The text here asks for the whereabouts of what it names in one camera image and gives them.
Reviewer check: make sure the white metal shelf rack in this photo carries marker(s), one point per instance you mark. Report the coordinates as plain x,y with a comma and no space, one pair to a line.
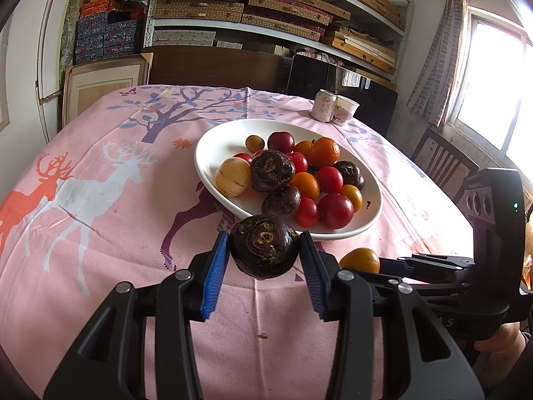
233,25

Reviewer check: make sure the small olive yellow fruit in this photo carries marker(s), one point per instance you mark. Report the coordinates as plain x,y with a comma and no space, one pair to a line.
253,142

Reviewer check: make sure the stack of blue patterned boxes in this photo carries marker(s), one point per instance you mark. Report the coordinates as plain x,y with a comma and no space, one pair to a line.
108,38

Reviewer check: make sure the white door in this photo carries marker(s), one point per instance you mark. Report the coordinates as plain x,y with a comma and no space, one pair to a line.
48,62

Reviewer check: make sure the white drink can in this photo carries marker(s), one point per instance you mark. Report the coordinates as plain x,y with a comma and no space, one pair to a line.
322,105

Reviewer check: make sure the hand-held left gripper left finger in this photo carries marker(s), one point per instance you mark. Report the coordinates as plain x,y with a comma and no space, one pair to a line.
214,283

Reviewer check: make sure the person's right forearm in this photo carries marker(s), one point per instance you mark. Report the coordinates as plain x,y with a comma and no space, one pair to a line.
506,371

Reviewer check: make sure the pink printed tablecloth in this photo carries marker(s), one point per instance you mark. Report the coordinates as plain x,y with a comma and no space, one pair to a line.
104,237

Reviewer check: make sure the beige framed panel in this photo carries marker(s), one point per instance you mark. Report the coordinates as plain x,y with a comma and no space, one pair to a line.
100,87

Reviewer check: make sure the stack of white patterned boxes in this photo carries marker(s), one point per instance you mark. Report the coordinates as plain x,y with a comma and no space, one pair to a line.
183,37

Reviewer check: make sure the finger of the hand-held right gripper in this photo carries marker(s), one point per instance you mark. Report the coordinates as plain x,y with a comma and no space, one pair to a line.
437,289
433,264

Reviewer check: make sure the brown wooden board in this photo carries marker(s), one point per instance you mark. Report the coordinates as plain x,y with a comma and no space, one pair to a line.
216,68

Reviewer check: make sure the pink patterned cloth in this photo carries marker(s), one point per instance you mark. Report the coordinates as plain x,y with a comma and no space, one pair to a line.
316,55

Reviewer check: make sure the stack of woven flat boxes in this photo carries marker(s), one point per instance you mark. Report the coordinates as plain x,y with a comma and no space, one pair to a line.
283,8

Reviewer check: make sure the window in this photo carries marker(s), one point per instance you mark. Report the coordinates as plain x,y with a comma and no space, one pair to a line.
495,83

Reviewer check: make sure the large orange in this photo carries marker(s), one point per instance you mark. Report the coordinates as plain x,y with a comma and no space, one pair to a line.
324,152

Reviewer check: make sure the white paper cup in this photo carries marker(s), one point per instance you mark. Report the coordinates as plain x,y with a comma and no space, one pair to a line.
345,111

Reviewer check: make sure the dark water chestnut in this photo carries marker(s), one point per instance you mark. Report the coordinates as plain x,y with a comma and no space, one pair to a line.
272,171
349,173
264,246
282,201

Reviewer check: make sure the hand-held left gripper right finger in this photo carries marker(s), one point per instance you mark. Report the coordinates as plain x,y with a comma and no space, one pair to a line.
313,279

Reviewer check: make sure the white round plate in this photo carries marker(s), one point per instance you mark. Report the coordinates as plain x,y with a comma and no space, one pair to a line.
220,141

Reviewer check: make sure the stack of wooden flat boxes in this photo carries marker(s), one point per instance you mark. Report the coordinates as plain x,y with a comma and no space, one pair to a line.
366,46

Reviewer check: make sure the small orange kumquat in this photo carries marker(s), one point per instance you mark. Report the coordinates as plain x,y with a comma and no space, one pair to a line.
306,185
302,148
352,198

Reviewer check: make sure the checked curtain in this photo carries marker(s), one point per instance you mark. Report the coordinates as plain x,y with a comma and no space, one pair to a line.
441,50

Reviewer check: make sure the yellowish orange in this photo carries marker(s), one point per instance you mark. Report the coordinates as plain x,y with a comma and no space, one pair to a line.
360,260

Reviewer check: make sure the stack of orange boxes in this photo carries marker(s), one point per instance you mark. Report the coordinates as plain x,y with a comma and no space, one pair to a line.
98,8

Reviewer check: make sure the red plum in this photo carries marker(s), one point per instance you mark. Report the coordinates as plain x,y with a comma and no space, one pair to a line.
335,211
280,141

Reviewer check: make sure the yellow striped pepino melon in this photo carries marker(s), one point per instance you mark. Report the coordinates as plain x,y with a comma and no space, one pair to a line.
233,177

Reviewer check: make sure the black glossy panel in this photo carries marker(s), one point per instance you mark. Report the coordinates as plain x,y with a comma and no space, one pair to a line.
316,78

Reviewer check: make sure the dark wooden chair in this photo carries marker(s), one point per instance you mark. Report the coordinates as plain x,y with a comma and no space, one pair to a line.
441,162

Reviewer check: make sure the person's right hand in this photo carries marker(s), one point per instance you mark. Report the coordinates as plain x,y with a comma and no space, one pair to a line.
501,339

